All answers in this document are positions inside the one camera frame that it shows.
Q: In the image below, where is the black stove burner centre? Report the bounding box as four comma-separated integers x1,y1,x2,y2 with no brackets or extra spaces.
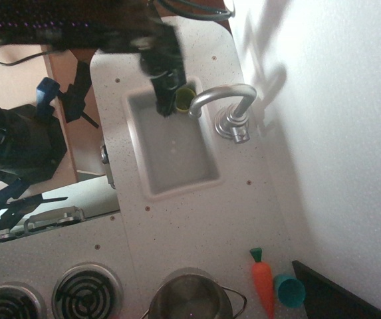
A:
51,263,124,318

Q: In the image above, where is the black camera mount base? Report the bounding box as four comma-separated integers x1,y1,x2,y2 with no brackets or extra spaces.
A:
0,104,67,185

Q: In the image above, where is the yellow-green plastic cup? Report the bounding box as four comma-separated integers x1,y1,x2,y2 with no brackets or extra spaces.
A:
174,86,196,113

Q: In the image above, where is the orange toy carrot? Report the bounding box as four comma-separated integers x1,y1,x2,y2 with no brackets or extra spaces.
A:
249,247,275,319

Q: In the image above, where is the black stove burner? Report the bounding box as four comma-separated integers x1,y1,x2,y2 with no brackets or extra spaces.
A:
51,263,124,318
0,282,47,319

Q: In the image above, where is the black box corner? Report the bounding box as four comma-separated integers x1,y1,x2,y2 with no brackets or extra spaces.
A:
292,261,381,319

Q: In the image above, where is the silver oven door handle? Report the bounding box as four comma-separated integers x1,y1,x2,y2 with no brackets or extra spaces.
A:
23,206,86,234

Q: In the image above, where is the dark green cable loop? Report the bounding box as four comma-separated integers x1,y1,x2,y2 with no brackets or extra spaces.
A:
156,0,236,21

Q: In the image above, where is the teal plastic cup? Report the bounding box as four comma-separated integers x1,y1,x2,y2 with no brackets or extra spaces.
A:
273,274,306,308

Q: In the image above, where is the blue black clamp upper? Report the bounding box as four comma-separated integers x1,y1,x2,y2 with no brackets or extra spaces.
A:
36,61,99,129

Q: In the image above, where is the stainless steel pot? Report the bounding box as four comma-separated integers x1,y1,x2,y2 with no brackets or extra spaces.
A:
142,273,247,319

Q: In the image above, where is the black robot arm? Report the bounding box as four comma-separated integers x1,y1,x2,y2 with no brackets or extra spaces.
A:
0,1,186,117

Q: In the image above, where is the black power cable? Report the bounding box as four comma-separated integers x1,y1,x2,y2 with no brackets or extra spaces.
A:
0,49,57,67

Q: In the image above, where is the blue black clamp lower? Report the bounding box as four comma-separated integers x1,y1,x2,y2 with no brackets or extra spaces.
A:
0,179,68,231

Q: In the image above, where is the silver curved faucet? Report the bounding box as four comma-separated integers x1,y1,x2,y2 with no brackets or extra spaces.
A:
188,84,257,144

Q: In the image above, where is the white toy sink basin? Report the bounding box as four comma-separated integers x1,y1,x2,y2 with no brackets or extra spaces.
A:
122,86,223,201

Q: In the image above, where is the blue black clamp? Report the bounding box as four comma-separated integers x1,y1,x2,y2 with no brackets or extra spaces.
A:
36,61,99,129
0,179,68,231

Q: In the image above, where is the silver cabinet knob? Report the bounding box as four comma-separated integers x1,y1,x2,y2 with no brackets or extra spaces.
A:
100,143,116,189

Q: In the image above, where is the black stove burner left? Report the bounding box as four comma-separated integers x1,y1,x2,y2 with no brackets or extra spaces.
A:
0,282,47,319

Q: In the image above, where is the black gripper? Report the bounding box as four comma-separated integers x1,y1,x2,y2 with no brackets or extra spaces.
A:
132,25,186,118

